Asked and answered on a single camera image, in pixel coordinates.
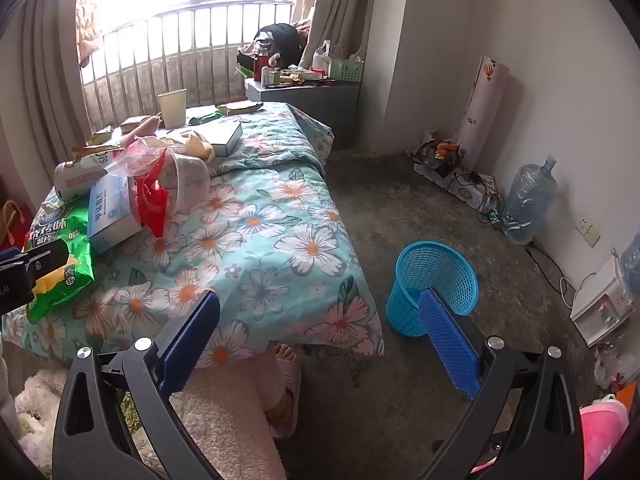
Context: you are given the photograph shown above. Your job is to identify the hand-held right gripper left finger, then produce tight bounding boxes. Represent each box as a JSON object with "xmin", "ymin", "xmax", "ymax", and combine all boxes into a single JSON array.
[{"xmin": 52, "ymin": 290, "xmax": 222, "ymax": 480}]

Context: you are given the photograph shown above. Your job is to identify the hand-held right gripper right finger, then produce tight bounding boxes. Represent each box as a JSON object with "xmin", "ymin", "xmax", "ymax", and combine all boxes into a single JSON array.
[{"xmin": 417, "ymin": 287, "xmax": 585, "ymax": 480}]

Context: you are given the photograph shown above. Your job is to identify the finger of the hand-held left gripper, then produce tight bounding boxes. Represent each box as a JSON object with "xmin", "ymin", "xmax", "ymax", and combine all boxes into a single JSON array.
[{"xmin": 0, "ymin": 238, "xmax": 69, "ymax": 286}]

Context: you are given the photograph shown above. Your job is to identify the green chip bag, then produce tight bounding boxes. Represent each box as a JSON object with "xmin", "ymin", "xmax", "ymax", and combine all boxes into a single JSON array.
[{"xmin": 25, "ymin": 199, "xmax": 96, "ymax": 325}]

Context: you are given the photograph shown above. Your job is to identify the blue plastic mesh basket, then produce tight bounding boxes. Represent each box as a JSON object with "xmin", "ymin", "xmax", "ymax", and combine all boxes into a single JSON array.
[{"xmin": 385, "ymin": 241, "xmax": 479, "ymax": 337}]

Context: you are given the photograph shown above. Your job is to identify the red tote bag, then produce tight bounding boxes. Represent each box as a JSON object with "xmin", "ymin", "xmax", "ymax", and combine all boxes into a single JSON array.
[{"xmin": 0, "ymin": 200, "xmax": 32, "ymax": 252}]

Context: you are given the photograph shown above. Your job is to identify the blue and white carton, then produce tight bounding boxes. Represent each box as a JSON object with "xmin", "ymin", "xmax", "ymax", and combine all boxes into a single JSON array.
[{"xmin": 87, "ymin": 175, "xmax": 144, "ymax": 255}]

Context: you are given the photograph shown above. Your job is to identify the white cylindrical canister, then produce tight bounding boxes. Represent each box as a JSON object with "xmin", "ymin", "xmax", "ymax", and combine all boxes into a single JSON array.
[{"xmin": 54, "ymin": 152, "xmax": 119, "ymax": 201}]

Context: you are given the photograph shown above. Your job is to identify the person's leg in fluffy pants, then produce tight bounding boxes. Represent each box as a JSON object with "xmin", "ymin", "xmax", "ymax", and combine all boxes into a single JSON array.
[{"xmin": 167, "ymin": 352, "xmax": 293, "ymax": 480}]

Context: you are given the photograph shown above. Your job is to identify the floral blanket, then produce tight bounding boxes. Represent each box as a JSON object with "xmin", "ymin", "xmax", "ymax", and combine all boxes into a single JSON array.
[{"xmin": 0, "ymin": 102, "xmax": 387, "ymax": 377}]

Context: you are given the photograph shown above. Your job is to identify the pink slipper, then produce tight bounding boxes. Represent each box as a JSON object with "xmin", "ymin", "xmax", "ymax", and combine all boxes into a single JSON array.
[{"xmin": 265, "ymin": 359, "xmax": 304, "ymax": 439}]

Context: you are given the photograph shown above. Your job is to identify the red plastic bag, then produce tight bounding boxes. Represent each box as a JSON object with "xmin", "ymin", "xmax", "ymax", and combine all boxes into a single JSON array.
[{"xmin": 127, "ymin": 152, "xmax": 174, "ymax": 239}]

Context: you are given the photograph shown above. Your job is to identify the white foam box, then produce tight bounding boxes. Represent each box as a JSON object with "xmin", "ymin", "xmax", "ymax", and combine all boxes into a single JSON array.
[{"xmin": 414, "ymin": 160, "xmax": 502, "ymax": 212}]

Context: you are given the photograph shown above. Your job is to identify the clear plastic tub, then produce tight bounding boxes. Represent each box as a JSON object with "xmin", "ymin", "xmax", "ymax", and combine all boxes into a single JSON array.
[{"xmin": 160, "ymin": 155, "xmax": 211, "ymax": 211}]

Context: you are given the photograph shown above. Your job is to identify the white water dispenser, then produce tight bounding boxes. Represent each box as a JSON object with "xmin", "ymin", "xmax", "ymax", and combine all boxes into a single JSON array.
[{"xmin": 570, "ymin": 257, "xmax": 636, "ymax": 334}]

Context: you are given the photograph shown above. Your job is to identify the empty blue water jug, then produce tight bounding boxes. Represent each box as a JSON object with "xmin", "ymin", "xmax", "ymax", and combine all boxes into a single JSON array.
[{"xmin": 501, "ymin": 155, "xmax": 558, "ymax": 246}]

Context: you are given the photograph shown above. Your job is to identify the clear plastic bags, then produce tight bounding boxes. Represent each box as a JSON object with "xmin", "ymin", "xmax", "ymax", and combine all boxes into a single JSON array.
[{"xmin": 594, "ymin": 341, "xmax": 640, "ymax": 392}]

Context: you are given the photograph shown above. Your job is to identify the pink plush item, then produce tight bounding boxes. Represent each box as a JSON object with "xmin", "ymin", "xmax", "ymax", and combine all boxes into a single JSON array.
[{"xmin": 580, "ymin": 394, "xmax": 630, "ymax": 477}]

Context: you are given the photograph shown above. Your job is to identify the black and orange snack bag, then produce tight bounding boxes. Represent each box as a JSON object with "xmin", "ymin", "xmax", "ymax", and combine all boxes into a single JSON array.
[{"xmin": 415, "ymin": 139, "xmax": 461, "ymax": 174}]

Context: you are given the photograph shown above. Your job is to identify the paper cup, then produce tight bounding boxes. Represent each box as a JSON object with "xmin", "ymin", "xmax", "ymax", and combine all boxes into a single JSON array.
[{"xmin": 157, "ymin": 89, "xmax": 188, "ymax": 129}]

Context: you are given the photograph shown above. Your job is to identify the blue water jug on dispenser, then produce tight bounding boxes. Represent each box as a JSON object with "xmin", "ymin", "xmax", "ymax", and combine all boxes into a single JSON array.
[{"xmin": 620, "ymin": 239, "xmax": 640, "ymax": 302}]

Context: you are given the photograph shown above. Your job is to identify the grey curtain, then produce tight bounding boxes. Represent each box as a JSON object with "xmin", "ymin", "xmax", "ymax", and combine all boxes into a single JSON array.
[
  {"xmin": 290, "ymin": 0, "xmax": 388, "ymax": 78},
  {"xmin": 0, "ymin": 0, "xmax": 103, "ymax": 176}
]

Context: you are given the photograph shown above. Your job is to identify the brown torn packet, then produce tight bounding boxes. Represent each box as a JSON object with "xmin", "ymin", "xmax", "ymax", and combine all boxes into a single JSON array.
[{"xmin": 216, "ymin": 101, "xmax": 264, "ymax": 116}]

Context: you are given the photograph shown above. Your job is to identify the rolled printed wallpaper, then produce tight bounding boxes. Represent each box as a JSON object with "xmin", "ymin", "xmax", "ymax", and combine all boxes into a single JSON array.
[{"xmin": 457, "ymin": 56, "xmax": 511, "ymax": 162}]

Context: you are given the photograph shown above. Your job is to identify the grey cabinet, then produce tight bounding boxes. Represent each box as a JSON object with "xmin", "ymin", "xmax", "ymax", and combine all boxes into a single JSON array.
[{"xmin": 244, "ymin": 81, "xmax": 362, "ymax": 151}]

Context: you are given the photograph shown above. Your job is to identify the metal window railing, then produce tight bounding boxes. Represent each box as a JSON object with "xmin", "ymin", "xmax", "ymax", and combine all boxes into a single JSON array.
[{"xmin": 80, "ymin": 2, "xmax": 294, "ymax": 131}]

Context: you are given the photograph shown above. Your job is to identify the green storage basket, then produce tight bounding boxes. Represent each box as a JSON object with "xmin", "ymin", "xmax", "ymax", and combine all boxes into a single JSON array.
[{"xmin": 327, "ymin": 57, "xmax": 365, "ymax": 82}]

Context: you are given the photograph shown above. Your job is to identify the black backpack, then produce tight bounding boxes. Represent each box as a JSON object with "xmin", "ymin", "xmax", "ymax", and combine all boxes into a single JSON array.
[{"xmin": 252, "ymin": 23, "xmax": 304, "ymax": 68}]

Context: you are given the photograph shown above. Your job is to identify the white plastic bag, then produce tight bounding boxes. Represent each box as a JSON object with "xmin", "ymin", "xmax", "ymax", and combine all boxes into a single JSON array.
[{"xmin": 312, "ymin": 40, "xmax": 334, "ymax": 72}]

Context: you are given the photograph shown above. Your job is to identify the black power cable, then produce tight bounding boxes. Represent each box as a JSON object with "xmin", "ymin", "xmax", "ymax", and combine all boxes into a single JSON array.
[{"xmin": 525, "ymin": 241, "xmax": 572, "ymax": 282}]

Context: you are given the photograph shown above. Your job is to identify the white power cable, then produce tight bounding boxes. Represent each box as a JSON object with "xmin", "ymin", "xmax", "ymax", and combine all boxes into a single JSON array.
[{"xmin": 559, "ymin": 274, "xmax": 582, "ymax": 309}]

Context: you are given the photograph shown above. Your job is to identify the tangled black charger cables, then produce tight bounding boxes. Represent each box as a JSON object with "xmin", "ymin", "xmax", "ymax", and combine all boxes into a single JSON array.
[{"xmin": 445, "ymin": 167, "xmax": 503, "ymax": 223}]

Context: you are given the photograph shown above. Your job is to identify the wall socket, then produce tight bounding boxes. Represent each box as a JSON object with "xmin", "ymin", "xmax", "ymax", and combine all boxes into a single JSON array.
[{"xmin": 575, "ymin": 216, "xmax": 601, "ymax": 248}]

